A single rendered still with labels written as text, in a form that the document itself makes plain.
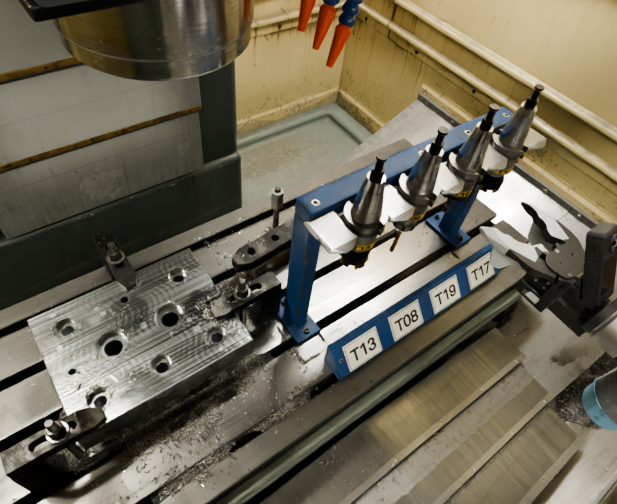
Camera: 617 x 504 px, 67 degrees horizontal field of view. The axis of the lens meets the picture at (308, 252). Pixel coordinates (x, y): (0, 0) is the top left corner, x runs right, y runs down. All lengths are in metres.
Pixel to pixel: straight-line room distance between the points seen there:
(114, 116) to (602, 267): 0.87
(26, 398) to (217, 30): 0.71
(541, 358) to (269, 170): 1.02
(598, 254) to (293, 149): 1.25
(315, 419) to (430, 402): 0.31
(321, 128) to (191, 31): 1.53
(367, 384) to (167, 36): 0.68
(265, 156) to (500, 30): 0.84
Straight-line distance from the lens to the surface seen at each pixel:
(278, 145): 1.78
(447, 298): 0.99
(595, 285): 0.75
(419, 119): 1.59
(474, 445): 1.09
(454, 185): 0.77
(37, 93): 0.96
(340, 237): 0.64
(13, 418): 0.92
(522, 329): 1.30
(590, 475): 1.27
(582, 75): 1.33
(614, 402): 0.83
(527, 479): 1.14
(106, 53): 0.39
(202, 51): 0.39
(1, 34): 0.90
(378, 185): 0.61
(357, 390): 0.87
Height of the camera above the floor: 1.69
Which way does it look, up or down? 51 degrees down
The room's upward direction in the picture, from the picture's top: 9 degrees clockwise
